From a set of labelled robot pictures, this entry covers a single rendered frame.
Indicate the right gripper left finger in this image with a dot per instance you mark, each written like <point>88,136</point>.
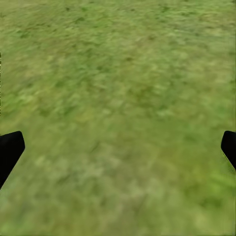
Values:
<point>11,148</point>

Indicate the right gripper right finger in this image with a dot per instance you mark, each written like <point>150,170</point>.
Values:
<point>228,146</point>

